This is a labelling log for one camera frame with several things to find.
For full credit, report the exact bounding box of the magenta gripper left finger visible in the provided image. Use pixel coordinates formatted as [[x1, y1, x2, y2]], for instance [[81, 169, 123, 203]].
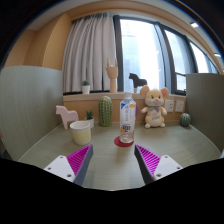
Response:
[[44, 144, 93, 186]]

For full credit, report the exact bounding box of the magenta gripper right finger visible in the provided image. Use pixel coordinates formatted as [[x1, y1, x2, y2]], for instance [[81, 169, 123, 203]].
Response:
[[134, 145, 182, 184]]

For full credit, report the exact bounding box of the clear plastic water bottle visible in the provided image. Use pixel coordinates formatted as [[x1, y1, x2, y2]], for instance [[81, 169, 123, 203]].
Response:
[[120, 92, 136, 144]]

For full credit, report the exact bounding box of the pale yellow cup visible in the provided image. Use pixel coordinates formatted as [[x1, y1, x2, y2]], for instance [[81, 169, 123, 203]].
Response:
[[70, 121, 91, 145]]

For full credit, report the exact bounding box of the red round coaster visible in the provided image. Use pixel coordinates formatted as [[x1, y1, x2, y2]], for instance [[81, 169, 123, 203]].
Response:
[[114, 136, 134, 147]]

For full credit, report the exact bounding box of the pink toy horse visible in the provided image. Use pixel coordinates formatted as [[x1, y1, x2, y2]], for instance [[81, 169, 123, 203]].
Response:
[[56, 105, 79, 129]]

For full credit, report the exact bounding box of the small potted succulent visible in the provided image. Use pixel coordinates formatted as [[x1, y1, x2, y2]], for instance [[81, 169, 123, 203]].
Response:
[[85, 110, 94, 128]]

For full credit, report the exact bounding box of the round green ceramic cactus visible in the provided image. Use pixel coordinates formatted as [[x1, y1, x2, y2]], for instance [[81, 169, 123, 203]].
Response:
[[179, 113, 191, 127]]

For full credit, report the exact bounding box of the purple number seven sticker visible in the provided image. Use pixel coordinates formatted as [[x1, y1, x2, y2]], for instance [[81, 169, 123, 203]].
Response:
[[135, 105, 139, 118]]

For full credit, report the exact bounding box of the beige plush mouse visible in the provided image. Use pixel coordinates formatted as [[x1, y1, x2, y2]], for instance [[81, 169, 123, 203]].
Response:
[[140, 85, 169, 128]]

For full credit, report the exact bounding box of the tall green ceramic cactus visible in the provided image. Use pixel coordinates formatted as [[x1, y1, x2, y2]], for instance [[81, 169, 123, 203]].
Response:
[[98, 96, 113, 127]]

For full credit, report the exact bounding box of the white potted plant on sill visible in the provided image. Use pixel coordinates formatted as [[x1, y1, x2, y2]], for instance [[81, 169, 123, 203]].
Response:
[[82, 80, 90, 94]]

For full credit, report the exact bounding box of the grey left partition panel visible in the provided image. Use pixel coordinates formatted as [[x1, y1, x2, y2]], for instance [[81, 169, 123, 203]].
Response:
[[0, 66, 63, 160]]

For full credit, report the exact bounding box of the grey partition panel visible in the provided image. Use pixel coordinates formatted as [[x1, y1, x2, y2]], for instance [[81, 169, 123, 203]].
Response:
[[0, 66, 63, 160], [186, 73, 224, 151]]

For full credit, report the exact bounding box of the black toy horse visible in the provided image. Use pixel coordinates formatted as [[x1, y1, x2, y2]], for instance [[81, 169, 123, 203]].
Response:
[[129, 73, 147, 92]]

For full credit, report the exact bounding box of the grey right partition panel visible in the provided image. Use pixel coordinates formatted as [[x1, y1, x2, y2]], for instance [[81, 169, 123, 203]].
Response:
[[186, 73, 224, 151]]

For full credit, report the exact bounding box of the wooden hand sculpture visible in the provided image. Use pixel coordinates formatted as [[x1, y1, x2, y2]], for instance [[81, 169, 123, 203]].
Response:
[[105, 60, 118, 93]]

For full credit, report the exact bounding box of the grey curtain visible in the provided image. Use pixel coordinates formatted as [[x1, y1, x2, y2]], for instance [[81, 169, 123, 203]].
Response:
[[63, 13, 116, 93]]

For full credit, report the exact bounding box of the white wall socket left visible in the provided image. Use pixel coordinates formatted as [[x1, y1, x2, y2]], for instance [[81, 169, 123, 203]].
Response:
[[165, 100, 174, 112]]

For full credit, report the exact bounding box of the white wall socket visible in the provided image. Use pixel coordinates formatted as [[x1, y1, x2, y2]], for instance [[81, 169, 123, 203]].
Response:
[[175, 100, 184, 112], [165, 100, 174, 112]]

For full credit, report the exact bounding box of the white wall socket right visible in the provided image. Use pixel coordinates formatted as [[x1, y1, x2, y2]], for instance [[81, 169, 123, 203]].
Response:
[[175, 100, 184, 112]]

